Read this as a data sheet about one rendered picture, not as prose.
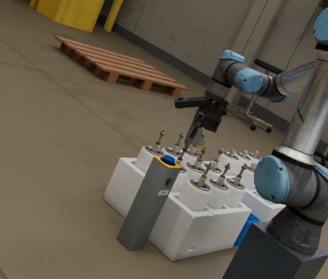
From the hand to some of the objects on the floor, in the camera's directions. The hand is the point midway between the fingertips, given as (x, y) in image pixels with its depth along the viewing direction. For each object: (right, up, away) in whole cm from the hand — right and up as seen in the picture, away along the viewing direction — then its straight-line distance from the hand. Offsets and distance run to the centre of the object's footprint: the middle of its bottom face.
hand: (185, 144), depth 173 cm
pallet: (-46, +59, +260) cm, 271 cm away
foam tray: (-6, -31, +18) cm, 36 cm away
